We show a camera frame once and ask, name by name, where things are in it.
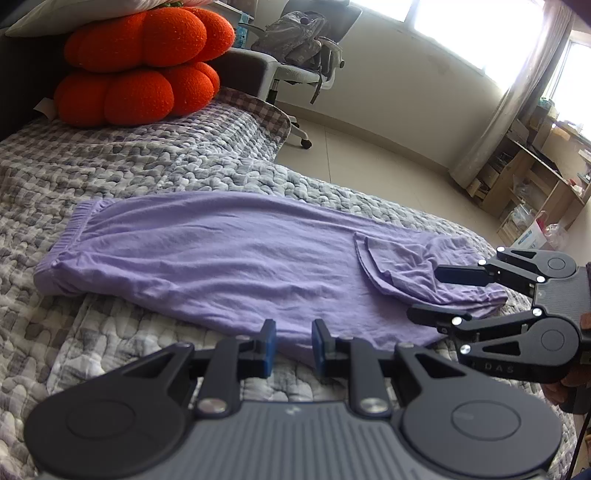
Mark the white office chair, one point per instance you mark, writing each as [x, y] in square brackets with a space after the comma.
[295, 76]

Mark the grey checked blanket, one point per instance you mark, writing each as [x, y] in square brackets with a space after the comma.
[138, 161]

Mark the wooden shelf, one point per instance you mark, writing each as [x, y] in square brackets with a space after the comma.
[521, 175]

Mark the window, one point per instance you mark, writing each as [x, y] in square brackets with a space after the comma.
[461, 32]

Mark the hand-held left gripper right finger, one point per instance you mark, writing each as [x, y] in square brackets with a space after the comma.
[317, 348]

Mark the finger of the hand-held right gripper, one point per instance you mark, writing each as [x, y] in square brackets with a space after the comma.
[431, 314]
[461, 274]

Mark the orange pumpkin cushion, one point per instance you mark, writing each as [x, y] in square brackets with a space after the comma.
[152, 37]
[134, 97]

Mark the person's right hand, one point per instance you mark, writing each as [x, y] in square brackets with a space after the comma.
[565, 392]

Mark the grey camouflage backpack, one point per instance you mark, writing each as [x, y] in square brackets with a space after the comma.
[295, 41]

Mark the white printed pillow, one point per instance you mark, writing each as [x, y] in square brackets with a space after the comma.
[69, 16]

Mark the grey curtain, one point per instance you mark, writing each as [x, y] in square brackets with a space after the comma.
[517, 92]

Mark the white and blue box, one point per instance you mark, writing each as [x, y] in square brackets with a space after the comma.
[533, 235]

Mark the purple pants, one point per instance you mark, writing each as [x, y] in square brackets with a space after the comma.
[207, 258]

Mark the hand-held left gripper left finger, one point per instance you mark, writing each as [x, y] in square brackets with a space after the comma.
[271, 350]

